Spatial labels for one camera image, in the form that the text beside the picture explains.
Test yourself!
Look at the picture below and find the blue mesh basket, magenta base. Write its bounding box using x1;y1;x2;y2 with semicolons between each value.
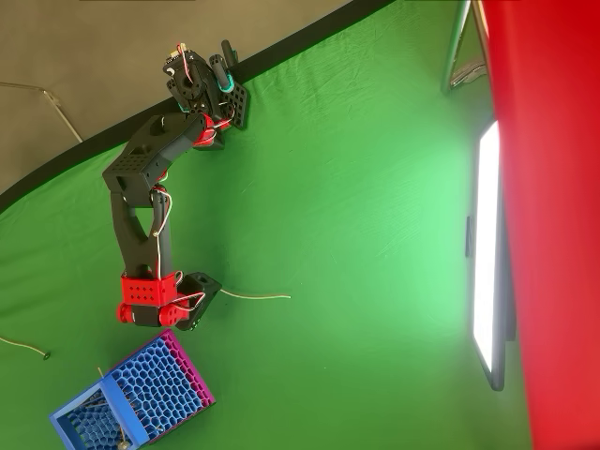
49;328;217;450

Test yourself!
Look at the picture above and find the black clamp with teal ring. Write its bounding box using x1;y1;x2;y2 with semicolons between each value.
213;39;238;94

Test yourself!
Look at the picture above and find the white red wrist servo cable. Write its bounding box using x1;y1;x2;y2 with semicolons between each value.
172;270;207;311

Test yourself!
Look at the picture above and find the red foreground cover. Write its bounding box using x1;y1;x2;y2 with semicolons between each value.
479;0;600;450

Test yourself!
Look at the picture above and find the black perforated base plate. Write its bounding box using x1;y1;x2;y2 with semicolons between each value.
194;80;252;152

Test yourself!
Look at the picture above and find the white red elbow servo cable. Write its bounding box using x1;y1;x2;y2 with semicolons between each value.
150;184;174;278

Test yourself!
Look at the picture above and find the green cloth with black rim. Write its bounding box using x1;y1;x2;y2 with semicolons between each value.
0;0;533;450

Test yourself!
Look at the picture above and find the black flat light panel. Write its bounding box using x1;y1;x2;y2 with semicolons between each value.
465;119;518;393

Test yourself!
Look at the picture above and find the chrome tube stand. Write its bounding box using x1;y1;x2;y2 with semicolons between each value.
439;0;491;96

